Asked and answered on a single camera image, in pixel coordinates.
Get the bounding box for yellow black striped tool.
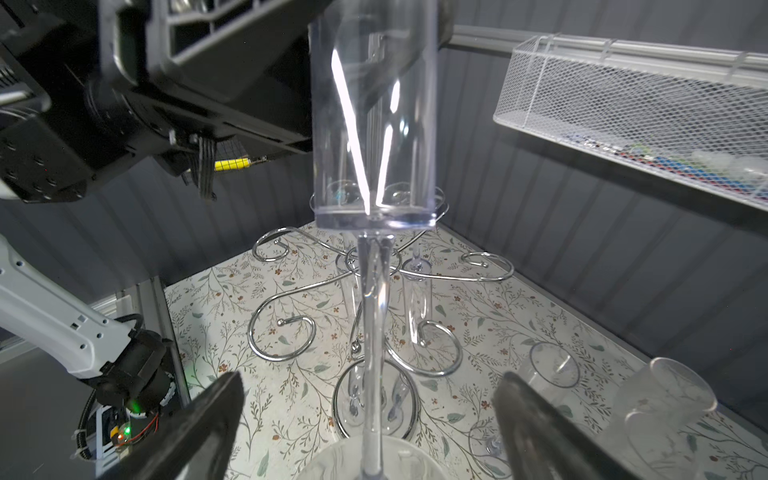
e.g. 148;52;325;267
214;156;268;173

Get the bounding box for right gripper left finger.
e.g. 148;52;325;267
101;371;245;480

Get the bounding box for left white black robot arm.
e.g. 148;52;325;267
1;1;454;274

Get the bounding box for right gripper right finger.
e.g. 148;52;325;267
492;372;636;479

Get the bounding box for items in white basket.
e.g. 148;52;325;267
561;133;767;205

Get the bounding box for chrome wine glass rack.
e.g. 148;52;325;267
245;185;517;442

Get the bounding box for floral table mat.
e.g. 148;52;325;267
164;221;768;480

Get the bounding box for white wire mesh basket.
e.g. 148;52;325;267
493;33;768;212

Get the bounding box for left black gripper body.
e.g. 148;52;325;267
95;0;457;157

